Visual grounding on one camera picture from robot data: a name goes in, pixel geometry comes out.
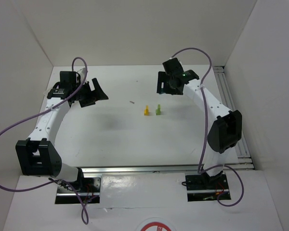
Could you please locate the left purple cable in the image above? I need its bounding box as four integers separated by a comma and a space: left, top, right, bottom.
0, 57, 89, 225

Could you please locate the aluminium rail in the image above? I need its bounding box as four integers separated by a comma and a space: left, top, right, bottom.
213, 66, 255, 170
26, 164, 255, 176

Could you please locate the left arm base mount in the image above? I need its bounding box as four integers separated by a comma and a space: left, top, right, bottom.
55, 177, 101, 205

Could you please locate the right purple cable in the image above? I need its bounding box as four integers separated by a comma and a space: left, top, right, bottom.
171, 47, 244, 207

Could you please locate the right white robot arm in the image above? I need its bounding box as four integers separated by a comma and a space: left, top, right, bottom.
157, 58, 242, 178

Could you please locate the purple cable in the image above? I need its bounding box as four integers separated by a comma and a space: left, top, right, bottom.
0, 57, 89, 225
171, 47, 244, 207

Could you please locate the right aluminium rail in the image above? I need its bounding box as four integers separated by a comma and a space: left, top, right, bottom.
213, 66, 255, 170

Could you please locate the red prohibition sign sticker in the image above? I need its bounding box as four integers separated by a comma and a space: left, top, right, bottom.
135, 217, 176, 231

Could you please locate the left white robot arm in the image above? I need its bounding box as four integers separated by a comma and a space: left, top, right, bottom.
15, 68, 108, 187

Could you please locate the front aluminium rail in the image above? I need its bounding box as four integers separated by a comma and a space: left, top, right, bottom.
26, 164, 255, 176

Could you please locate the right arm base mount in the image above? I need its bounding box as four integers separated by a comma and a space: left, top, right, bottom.
181, 174, 231, 202

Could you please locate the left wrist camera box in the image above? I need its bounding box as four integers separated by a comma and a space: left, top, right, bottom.
77, 67, 88, 76

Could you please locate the clear plastic container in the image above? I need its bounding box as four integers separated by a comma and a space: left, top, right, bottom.
43, 90, 50, 97

